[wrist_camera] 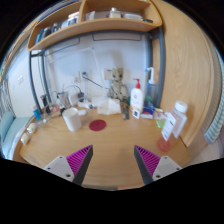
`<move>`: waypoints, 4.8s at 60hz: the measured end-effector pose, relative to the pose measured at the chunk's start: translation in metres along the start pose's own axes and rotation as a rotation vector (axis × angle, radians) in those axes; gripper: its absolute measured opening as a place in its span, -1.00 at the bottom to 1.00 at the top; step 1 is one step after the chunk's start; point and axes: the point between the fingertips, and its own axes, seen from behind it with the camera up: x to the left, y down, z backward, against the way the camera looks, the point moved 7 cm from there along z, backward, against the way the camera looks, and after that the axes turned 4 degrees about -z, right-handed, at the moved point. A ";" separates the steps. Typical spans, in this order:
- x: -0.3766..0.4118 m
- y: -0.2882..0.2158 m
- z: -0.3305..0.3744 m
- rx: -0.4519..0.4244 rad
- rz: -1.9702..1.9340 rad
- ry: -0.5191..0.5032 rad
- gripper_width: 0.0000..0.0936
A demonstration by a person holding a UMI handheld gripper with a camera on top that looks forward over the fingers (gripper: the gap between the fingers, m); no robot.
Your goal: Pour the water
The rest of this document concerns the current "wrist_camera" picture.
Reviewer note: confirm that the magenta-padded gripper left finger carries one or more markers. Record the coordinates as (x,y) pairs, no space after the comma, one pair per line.
(60,166)

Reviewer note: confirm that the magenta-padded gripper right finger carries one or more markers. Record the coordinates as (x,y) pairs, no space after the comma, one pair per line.
(165,166)

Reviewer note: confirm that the clear bottle with white cap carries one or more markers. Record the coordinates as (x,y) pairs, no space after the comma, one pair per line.
(174,124)

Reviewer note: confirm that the small green item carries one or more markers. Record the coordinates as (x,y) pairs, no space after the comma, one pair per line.
(160,123)

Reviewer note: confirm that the small cream round object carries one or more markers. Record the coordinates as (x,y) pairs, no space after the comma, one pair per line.
(32,128)
(25,138)

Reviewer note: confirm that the white cup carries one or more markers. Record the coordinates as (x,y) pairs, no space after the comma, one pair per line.
(72,119)

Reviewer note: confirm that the flat round red coaster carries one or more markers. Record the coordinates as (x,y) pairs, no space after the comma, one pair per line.
(97,125)

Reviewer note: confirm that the blue box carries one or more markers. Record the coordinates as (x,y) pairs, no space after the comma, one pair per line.
(148,111)

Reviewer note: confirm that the small blue tube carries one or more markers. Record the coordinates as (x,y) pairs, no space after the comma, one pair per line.
(36,114)

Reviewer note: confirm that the small white digital clock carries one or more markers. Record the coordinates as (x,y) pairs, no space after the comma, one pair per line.
(136,113)

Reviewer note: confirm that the teal bed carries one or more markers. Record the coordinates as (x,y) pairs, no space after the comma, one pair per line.
(11,128)

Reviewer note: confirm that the teal striped cloth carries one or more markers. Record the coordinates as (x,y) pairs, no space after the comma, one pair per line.
(215,123)

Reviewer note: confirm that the dark metal ruler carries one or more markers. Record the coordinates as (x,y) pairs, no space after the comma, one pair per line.
(126,111)

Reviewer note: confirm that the white power adapter box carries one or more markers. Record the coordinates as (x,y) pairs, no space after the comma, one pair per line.
(72,99)

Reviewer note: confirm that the black power adapter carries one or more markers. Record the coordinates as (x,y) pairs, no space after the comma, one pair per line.
(81,96)

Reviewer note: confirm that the white lotion bottle, red pump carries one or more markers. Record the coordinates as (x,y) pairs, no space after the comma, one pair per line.
(136,98)

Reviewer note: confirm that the white tissue pack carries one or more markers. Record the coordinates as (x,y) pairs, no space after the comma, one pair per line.
(109,106)

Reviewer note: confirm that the blue wash bottle, white nozzle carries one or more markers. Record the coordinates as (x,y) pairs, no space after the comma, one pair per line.
(151,90)

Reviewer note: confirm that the wooden tree-figure toy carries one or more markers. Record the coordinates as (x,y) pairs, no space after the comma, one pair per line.
(118,86)

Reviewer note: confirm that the wooden shelf unit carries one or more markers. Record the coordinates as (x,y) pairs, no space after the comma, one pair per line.
(100,24)

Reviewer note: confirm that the white wall outlet with plug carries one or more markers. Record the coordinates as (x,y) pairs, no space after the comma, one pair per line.
(85,75)

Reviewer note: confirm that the grey metal desk frame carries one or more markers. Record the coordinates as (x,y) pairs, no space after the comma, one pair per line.
(162,66)

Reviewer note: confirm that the white wall box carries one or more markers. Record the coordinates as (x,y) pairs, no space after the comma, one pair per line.
(108,73)

